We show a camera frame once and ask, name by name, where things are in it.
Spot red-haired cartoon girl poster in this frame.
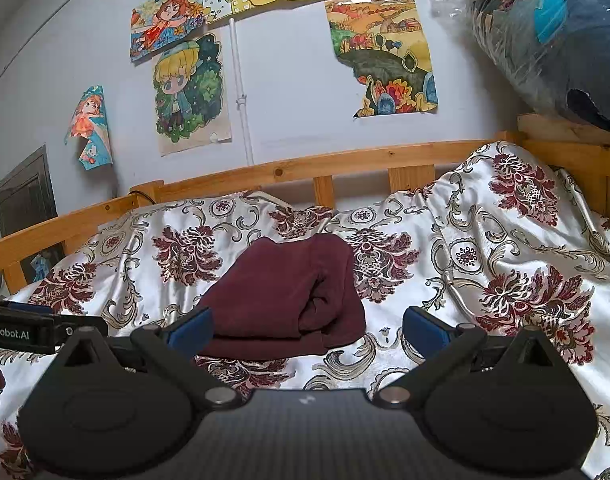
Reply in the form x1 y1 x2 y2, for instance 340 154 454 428
130 0 206 64

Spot curled orange-haired cartoon poster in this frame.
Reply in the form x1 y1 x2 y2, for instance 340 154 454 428
64 85 113 170

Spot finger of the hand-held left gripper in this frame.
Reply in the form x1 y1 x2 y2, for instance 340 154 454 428
54 314 109 343

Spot floral satin blanket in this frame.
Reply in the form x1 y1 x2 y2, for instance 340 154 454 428
0 141 610 480

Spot dark wall panel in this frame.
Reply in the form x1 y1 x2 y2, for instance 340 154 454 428
0 145 66 271

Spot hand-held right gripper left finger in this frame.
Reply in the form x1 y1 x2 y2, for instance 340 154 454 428
55 306 242 409

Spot blond cartoon character poster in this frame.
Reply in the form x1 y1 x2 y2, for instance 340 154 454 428
152 30 233 157

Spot white wall pipe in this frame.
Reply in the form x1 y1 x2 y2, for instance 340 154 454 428
228 17 254 166

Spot maroon sweater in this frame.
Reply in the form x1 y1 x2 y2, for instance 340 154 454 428
195 234 368 361

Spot wooden bed frame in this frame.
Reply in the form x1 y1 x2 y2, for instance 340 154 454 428
0 130 610 296

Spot colourful landscape poster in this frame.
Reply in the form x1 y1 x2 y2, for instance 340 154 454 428
325 0 440 119

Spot plastic bag of clothes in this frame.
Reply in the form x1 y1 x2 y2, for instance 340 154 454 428
465 0 610 134

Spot wooden boards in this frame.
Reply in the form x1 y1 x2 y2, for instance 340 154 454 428
516 112 610 150

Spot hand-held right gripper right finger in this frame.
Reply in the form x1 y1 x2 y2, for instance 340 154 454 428
376 305 558 407

